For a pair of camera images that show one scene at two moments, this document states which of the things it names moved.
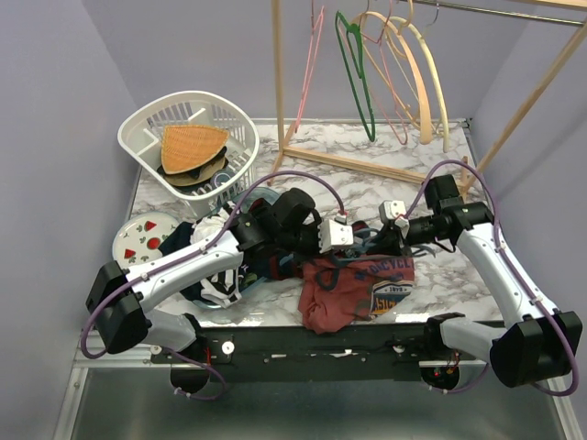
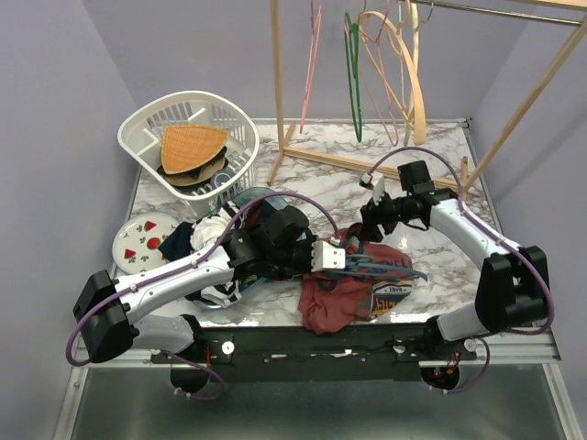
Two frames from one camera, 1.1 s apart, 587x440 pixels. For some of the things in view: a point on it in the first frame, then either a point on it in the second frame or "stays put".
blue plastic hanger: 365,251 to 375,269
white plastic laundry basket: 200,148 stays put
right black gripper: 390,236 to 373,214
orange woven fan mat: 186,146 stays put
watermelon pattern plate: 138,237 stays put
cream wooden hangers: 423,37 to 415,17
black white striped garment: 222,288 stays put
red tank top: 341,291 stays put
